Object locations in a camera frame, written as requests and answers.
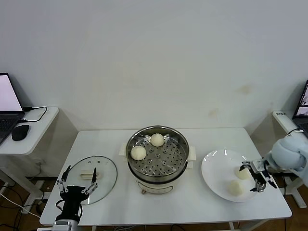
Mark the white side table with label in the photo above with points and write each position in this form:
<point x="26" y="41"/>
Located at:
<point x="281" y="122"/>

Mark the black laptop with pale screen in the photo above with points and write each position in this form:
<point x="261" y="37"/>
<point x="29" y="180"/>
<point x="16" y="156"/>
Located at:
<point x="7" y="96"/>

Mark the cream electric cooker base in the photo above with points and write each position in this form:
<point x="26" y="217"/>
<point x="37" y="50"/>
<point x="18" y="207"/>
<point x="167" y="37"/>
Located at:
<point x="156" y="187"/>

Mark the black laptop with dark screen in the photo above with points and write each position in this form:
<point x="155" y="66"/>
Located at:
<point x="302" y="120"/>

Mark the white side table with mouse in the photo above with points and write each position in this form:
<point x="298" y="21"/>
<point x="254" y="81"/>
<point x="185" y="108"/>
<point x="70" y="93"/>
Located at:
<point x="36" y="134"/>

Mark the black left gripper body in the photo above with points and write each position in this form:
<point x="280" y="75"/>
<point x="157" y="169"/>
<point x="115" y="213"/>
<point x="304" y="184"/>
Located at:
<point x="73" y="197"/>

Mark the round white plate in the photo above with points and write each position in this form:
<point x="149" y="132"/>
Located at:
<point x="216" y="173"/>

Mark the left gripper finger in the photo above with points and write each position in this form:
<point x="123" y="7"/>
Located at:
<point x="65" y="175"/>
<point x="94" y="176"/>

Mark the white steamed baozi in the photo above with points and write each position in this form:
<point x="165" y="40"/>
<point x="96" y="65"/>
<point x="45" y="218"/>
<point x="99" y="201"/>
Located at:
<point x="243" y="175"/>
<point x="157" y="139"/>
<point x="138" y="153"/>
<point x="235" y="188"/>

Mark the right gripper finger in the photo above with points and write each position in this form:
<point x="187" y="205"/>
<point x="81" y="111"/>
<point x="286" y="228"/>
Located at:
<point x="244" y="165"/>
<point x="261" y="183"/>

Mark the perforated steel steamer basket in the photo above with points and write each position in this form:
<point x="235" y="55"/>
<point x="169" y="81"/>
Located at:
<point x="163" y="163"/>

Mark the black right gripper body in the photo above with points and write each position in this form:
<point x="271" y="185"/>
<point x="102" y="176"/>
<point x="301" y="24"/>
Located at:
<point x="260" y="165"/>

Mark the black computer mouse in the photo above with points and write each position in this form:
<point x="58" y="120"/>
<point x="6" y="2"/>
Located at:
<point x="20" y="132"/>

